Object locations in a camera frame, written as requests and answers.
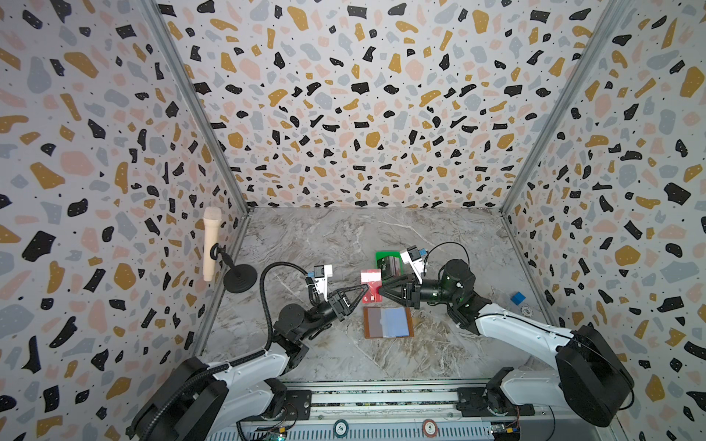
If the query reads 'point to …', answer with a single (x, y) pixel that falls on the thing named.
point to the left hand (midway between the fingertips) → (373, 292)
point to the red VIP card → (372, 277)
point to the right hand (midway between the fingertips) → (387, 293)
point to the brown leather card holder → (388, 322)
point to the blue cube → (518, 299)
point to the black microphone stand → (241, 278)
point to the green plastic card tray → (381, 262)
